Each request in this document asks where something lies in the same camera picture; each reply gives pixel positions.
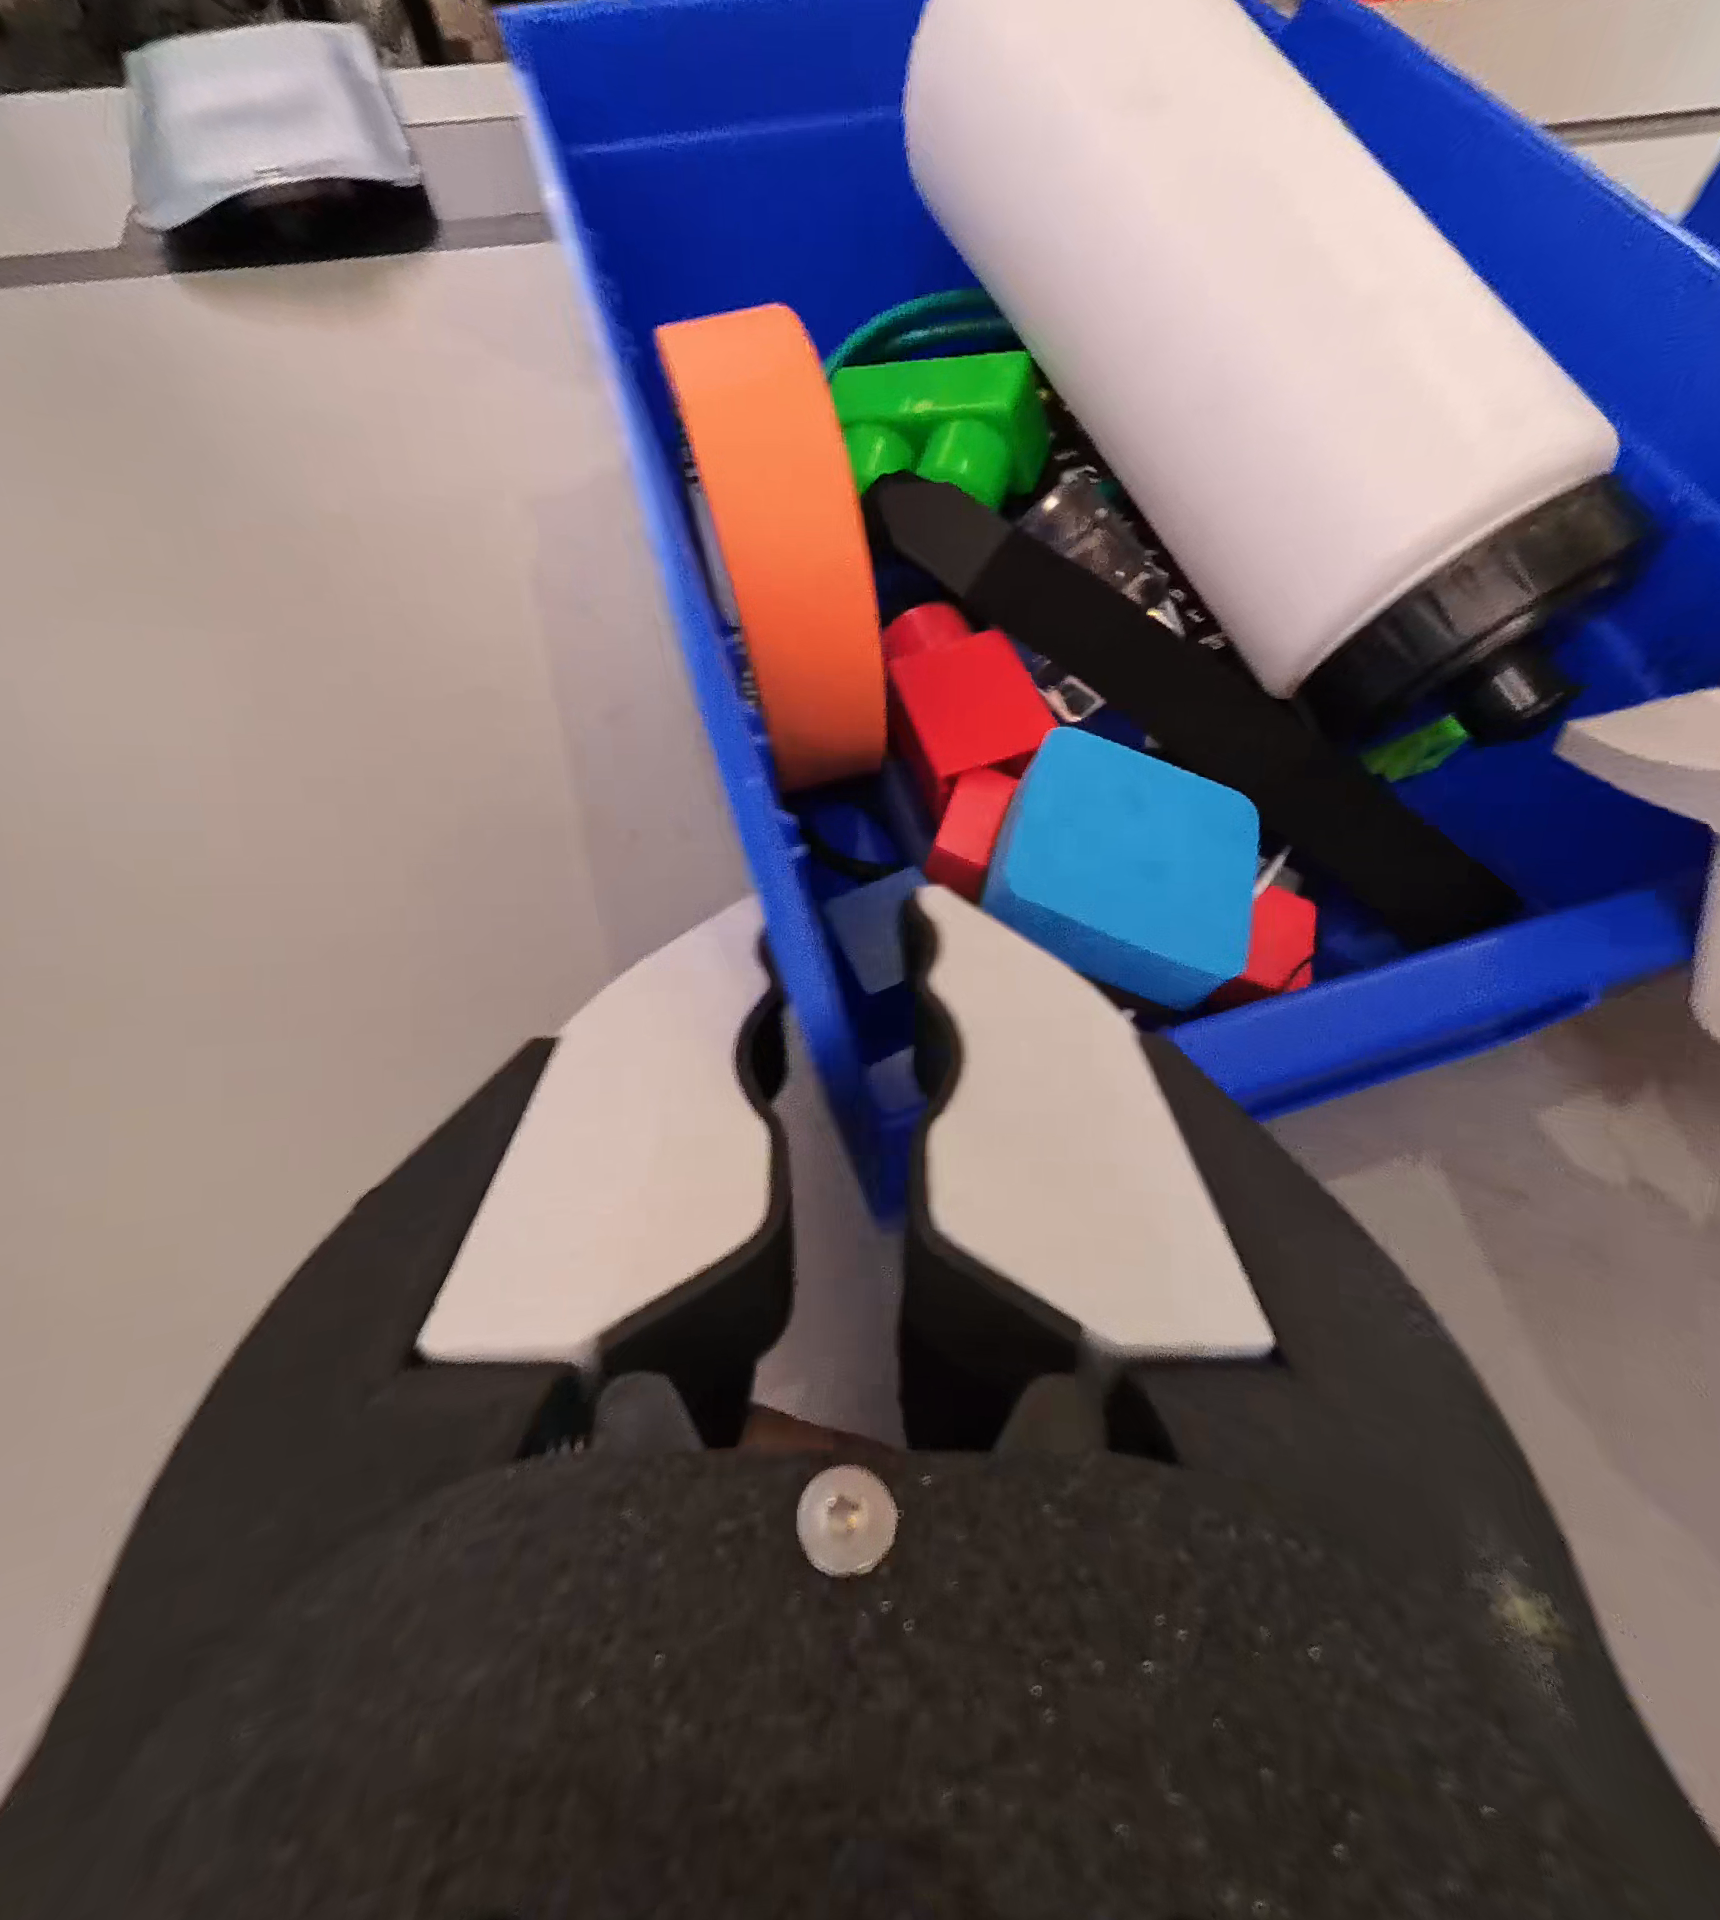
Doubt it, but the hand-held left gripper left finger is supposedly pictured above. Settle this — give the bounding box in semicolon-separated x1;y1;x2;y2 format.
417;895;801;1370

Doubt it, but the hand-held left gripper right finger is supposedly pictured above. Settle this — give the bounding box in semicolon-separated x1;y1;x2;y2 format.
896;882;1281;1367

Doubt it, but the lime green segmented stick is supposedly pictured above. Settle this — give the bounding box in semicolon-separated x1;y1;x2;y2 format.
1359;713;1472;786

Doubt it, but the light blue foam block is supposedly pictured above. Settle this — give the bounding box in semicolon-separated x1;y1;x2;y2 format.
977;724;1269;1013

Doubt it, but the red bar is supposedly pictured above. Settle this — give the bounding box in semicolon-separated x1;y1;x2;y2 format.
921;763;1323;1013

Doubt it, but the red block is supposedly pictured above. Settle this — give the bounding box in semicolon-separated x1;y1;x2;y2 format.
878;599;1061;815

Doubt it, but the orange tape roll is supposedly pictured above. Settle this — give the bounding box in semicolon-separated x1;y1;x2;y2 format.
651;300;893;796

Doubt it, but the green block with round pegs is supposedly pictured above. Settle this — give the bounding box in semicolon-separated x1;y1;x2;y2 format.
826;348;1058;516

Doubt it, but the black remote control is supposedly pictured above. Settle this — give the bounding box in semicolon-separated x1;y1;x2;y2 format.
1014;432;1240;657

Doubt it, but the grey padded pouch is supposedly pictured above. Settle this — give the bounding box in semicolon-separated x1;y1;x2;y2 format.
122;18;429;238

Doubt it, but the green network cable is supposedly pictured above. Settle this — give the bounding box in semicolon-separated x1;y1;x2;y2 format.
818;285;1016;380

